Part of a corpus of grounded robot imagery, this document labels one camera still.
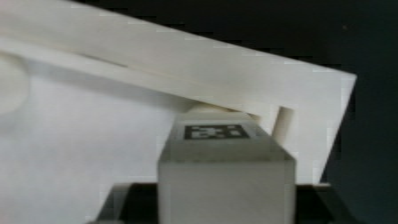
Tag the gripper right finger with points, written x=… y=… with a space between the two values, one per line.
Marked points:
x=320 y=208

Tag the white right fence piece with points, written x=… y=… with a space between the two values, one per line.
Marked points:
x=108 y=45

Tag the white square tabletop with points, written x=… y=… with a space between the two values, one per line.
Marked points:
x=83 y=130

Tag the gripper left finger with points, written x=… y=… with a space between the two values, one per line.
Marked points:
x=130 y=206

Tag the white table leg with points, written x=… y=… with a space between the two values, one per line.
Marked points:
x=226 y=172

